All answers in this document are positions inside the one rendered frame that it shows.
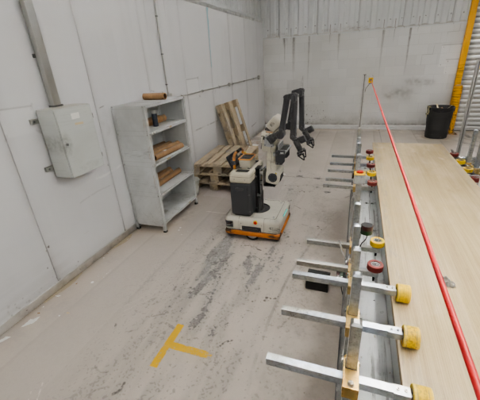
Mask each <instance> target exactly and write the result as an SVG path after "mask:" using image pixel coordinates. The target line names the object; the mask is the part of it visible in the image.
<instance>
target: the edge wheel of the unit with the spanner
mask: <svg viewBox="0 0 480 400"><path fill-rule="evenodd" d="M383 266H384V265H383V263H382V262H381V261H378V260H369V261H368V262H367V270H368V271H370V272H372V273H375V274H378V273H381V272H382V271H383Z"/></svg>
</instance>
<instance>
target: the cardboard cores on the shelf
mask: <svg viewBox="0 0 480 400"><path fill-rule="evenodd" d="M157 118H158V123H160V122H162V121H166V120H167V117H166V115H165V114H162V115H157ZM148 124H149V126H151V125H153V122H152V117H149V118H148ZM152 147H153V152H154V156H155V161H157V160H159V159H161V158H163V157H164V156H167V155H169V154H171V153H172V152H175V151H177V150H179V149H180V148H183V147H184V144H183V143H182V142H180V141H179V140H177V141H175V142H171V141H168V142H165V141H162V142H160V143H158V144H155V145H152ZM181 171H182V170H181V168H179V167H178V168H176V169H175V170H173V169H171V167H167V168H165V169H163V170H162V171H160V172H158V173H157V174H158V179H159V186H160V187H161V186H162V185H163V184H164V183H166V182H168V181H169V180H170V179H172V178H174V177H175V176H176V175H177V174H179V173H180V172H181Z"/></svg>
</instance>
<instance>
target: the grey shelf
mask: <svg viewBox="0 0 480 400"><path fill-rule="evenodd" d="M182 105H183V106H182ZM110 108H111V112H112V115H113V122H114V126H115V129H116V134H117V140H118V144H119V148H120V151H121V158H122V162H123V165H124V169H125V176H126V179H127V184H128V187H129V193H130V198H131V201H132V208H133V212H134V216H135V219H136V226H137V227H136V228H137V229H140V228H141V226H139V224H143V225H154V226H160V227H163V232H164V233H167V232H168V231H167V223H168V222H169V221H170V220H171V219H172V218H173V217H174V216H175V215H176V214H178V213H179V212H180V211H182V210H183V209H184V208H185V207H186V206H188V205H189V204H190V203H191V202H192V201H193V200H195V203H194V204H195V205H197V204H198V199H197V192H196V186H195V179H194V168H193V161H192V155H191V148H190V136H189V129H188V123H187V116H186V104H185V98H184V96H169V97H167V99H161V100H139V101H135V102H128V103H125V104H120V105H116V106H111V107H110ZM151 110H156V113H157V115H162V114H165V115H166V117H167V120H166V121H162V122H160V123H159V126H157V127H154V126H153V125H151V126H149V124H148V118H149V117H151V116H152V112H151ZM183 111H184V113H183ZM160 112H161V113H160ZM184 117H185V119H184ZM143 120H144V121H143ZM185 123H186V124H185ZM186 135H187V137H186ZM164 137H165V139H164ZM177 140H179V141H180V142H182V143H183V144H184V147H183V148H180V149H179V150H177V151H175V152H172V153H171V154H169V155H167V156H164V157H163V158H161V159H159V160H157V161H155V156H154V152H153V147H152V145H155V144H158V143H160V142H162V141H165V142H168V141H171V142H175V141H177ZM187 141H188V143H187ZM188 149H189V150H188ZM148 150H149V151H148ZM189 154H190V155H189ZM149 155H150V156H149ZM153 157H154V158H153ZM168 162H169V163H168ZM165 165H166V166H165ZM190 166H191V168H190ZM167 167H171V169H173V170H175V169H176V168H178V167H179V168H181V170H182V171H181V172H180V173H179V174H177V175H176V176H175V177H174V178H172V179H170V180H169V181H168V182H166V183H164V184H163V185H162V186H161V187H160V186H159V179H158V174H157V173H158V172H160V171H162V170H163V169H165V168H167ZM153 176H154V178H153ZM192 179H193V180H192ZM154 181H155V182H154ZM155 185H156V186H155ZM193 185H194V186H193ZM172 188H173V189H172ZM173 192H174V193H173ZM138 222H139V223H138Z"/></svg>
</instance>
